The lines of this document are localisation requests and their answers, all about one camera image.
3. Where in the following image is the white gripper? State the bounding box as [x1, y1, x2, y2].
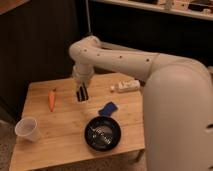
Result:
[72, 65, 94, 86]

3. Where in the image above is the black white striped eraser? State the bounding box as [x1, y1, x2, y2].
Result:
[76, 84, 89, 102]

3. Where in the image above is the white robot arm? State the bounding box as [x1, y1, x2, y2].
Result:
[69, 36, 213, 171]

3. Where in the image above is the blue sponge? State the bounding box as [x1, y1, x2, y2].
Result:
[98, 102, 118, 117]

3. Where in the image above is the white sponge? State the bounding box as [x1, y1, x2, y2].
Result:
[110, 80, 140, 93]

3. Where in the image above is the orange carrot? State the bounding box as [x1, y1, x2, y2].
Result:
[48, 88, 56, 112]

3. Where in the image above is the metal vertical pole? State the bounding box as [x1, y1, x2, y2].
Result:
[85, 0, 93, 35]

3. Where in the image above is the wooden table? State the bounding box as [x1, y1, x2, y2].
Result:
[9, 73, 144, 171]

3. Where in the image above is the black round pan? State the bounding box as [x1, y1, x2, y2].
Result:
[84, 116, 121, 152]

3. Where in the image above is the white plastic cup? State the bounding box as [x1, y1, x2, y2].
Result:
[15, 117, 40, 142]

